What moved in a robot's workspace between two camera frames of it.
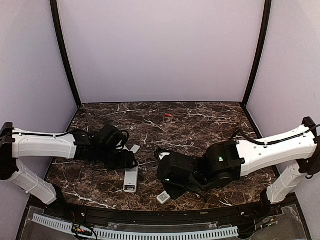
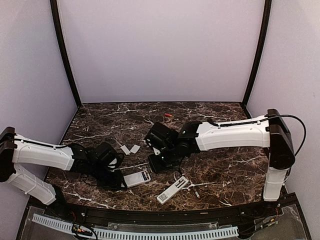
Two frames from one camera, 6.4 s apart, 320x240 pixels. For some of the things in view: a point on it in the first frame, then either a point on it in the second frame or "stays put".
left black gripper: (126, 161) → (115, 184)
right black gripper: (172, 191) → (157, 168)
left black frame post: (54, 6) stays put
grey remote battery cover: (135, 148) stays put
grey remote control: (130, 184) → (136, 178)
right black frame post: (267, 18) stays put
